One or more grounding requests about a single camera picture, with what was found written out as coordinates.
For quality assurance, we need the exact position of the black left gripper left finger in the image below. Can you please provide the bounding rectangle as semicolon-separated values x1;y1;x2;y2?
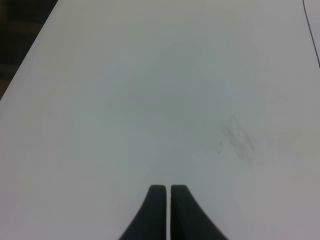
120;185;167;240

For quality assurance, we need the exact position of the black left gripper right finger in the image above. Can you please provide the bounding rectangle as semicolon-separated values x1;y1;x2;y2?
171;185;228;240

